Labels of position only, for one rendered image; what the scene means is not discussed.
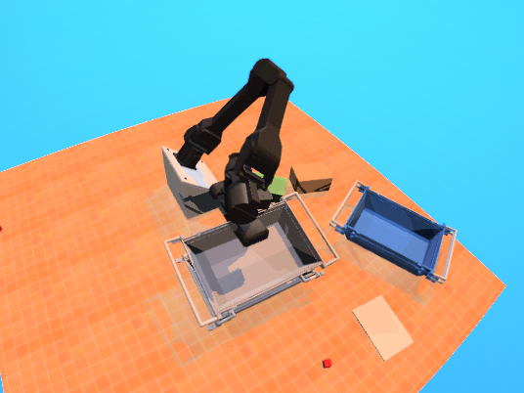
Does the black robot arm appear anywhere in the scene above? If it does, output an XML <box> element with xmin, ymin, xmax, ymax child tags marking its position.
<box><xmin>173</xmin><ymin>58</ymin><xmax>295</xmax><ymax>225</ymax></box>

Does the green box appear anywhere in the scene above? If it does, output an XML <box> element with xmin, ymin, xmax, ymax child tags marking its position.
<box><xmin>253</xmin><ymin>172</ymin><xmax>287</xmax><ymax>203</ymax></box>

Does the orange rectangular block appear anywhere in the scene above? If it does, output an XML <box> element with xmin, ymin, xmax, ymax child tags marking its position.
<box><xmin>289</xmin><ymin>161</ymin><xmax>333</xmax><ymax>195</ymax></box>

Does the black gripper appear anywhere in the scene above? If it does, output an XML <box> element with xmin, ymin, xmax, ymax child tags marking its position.
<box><xmin>209</xmin><ymin>180</ymin><xmax>269</xmax><ymax>247</ymax></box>

